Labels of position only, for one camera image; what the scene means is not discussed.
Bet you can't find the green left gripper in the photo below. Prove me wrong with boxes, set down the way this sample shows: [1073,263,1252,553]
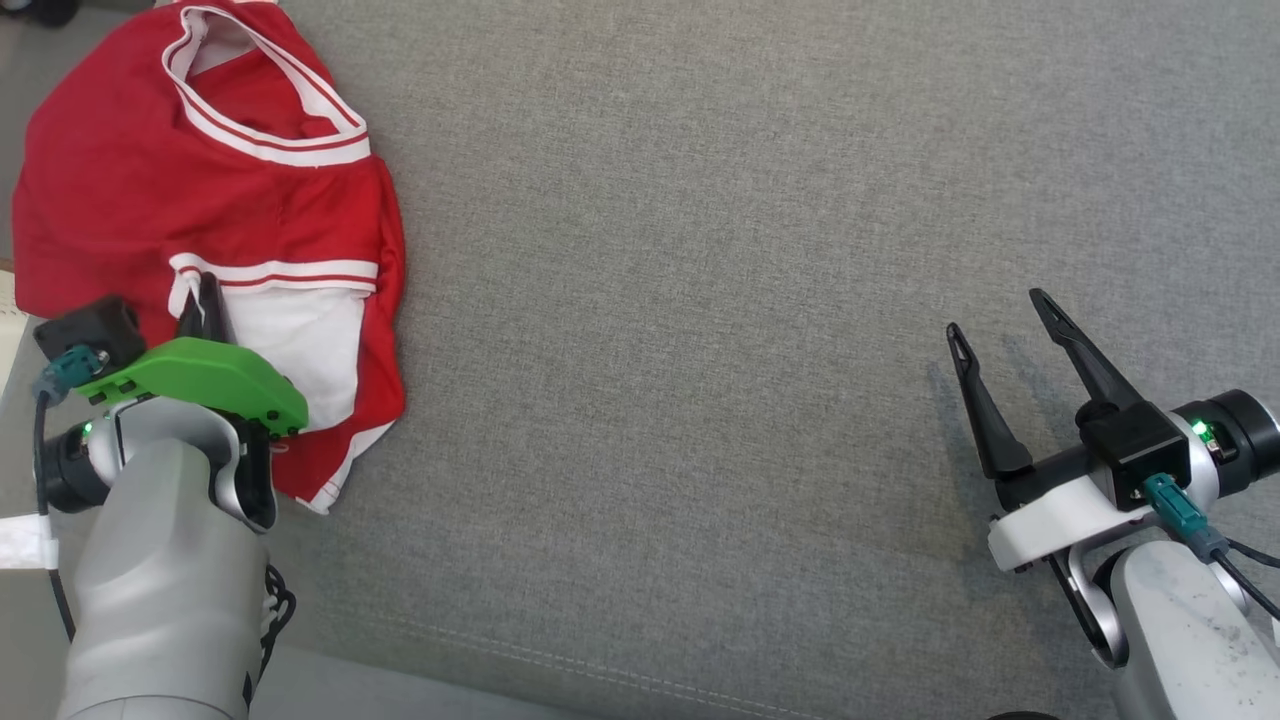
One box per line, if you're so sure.
[75,272,309,438]

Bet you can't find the white cable label tag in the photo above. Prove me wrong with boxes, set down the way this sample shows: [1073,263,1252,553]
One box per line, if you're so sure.
[0,515,59,571]

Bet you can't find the left arm teal-plug black cable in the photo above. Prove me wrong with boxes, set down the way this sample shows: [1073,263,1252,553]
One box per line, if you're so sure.
[30,345,109,641]

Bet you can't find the right arm teal-plug black cable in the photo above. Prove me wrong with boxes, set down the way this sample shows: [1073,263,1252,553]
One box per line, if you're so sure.
[1143,473,1280,621]

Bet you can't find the thin black left arm cables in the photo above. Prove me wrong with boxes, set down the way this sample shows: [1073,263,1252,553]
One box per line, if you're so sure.
[255,565,298,681]

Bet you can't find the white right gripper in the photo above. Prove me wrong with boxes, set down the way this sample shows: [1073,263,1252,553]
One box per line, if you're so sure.
[945,288,1171,573]

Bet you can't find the arm teal-plug black cable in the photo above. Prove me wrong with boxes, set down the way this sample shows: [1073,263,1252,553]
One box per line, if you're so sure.
[30,345,109,641]
[1143,473,1280,621]

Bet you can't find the red jersey with white trim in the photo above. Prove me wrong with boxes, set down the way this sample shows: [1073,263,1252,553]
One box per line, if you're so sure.
[12,0,408,516]

